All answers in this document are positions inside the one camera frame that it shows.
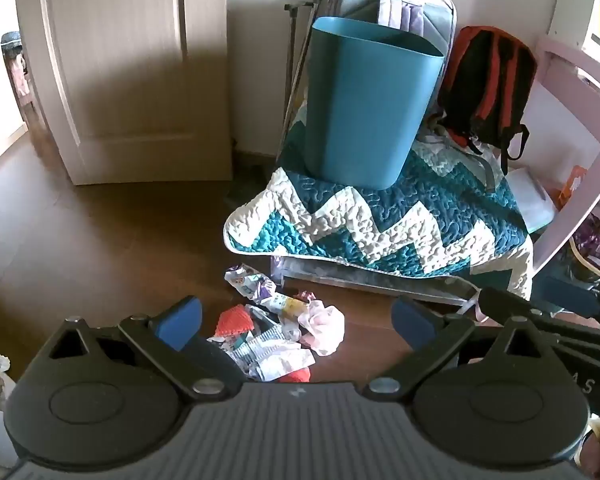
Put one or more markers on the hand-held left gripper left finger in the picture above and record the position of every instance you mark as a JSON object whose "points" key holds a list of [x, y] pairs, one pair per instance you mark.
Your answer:
{"points": [[177, 321]]}

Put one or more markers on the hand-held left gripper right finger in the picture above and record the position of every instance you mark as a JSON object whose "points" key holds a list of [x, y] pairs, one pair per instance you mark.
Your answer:
{"points": [[414, 322]]}

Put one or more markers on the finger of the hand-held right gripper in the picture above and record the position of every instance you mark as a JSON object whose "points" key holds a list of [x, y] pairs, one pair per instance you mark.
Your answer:
{"points": [[517, 307], [570, 296]]}

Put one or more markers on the red knitted cloth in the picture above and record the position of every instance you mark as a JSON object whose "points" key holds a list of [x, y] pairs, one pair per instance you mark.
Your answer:
{"points": [[234, 321]]}

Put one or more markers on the printed wrapper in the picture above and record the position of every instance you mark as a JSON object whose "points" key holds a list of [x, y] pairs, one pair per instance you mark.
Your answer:
{"points": [[247, 284]]}

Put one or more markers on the pale plastic bag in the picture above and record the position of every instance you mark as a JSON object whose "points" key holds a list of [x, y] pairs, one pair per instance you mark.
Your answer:
{"points": [[325, 327]]}

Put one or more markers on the yellow label packet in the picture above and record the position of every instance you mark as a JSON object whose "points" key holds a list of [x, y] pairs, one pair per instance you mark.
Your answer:
{"points": [[285, 306]]}

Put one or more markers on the small red scrap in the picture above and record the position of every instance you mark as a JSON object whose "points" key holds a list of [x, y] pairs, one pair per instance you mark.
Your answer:
{"points": [[295, 376]]}

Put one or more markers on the teal plastic bin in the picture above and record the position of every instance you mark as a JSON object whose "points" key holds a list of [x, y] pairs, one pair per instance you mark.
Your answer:
{"points": [[365, 105]]}

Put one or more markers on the person's right hand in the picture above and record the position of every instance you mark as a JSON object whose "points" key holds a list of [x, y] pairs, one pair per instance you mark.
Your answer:
{"points": [[592, 452]]}

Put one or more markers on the purple printed bag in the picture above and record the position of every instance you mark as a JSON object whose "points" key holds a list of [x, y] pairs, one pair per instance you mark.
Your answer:
{"points": [[592, 245]]}

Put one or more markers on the clear plastic storage box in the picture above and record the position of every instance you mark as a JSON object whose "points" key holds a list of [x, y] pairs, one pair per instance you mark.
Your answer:
{"points": [[340, 272]]}

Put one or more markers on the teal white zigzag quilt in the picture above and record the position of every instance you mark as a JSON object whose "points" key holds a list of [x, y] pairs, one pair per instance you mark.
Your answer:
{"points": [[380, 220]]}

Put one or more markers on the orange packet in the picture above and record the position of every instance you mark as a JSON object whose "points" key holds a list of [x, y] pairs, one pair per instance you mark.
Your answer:
{"points": [[572, 187]]}

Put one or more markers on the black orange backpack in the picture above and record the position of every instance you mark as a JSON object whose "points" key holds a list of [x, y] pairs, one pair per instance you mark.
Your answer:
{"points": [[485, 90]]}

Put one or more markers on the beige wooden door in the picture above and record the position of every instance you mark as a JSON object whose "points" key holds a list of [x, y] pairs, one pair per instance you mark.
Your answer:
{"points": [[125, 70]]}

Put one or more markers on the black metal folding rack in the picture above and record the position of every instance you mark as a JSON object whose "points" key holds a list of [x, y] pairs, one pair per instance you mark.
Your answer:
{"points": [[297, 60]]}

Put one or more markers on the pink hanging cloth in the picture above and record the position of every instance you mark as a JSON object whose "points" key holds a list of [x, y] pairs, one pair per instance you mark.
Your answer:
{"points": [[19, 80]]}

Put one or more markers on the purple grey backpack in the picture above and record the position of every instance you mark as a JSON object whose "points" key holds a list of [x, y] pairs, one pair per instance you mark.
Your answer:
{"points": [[410, 5]]}

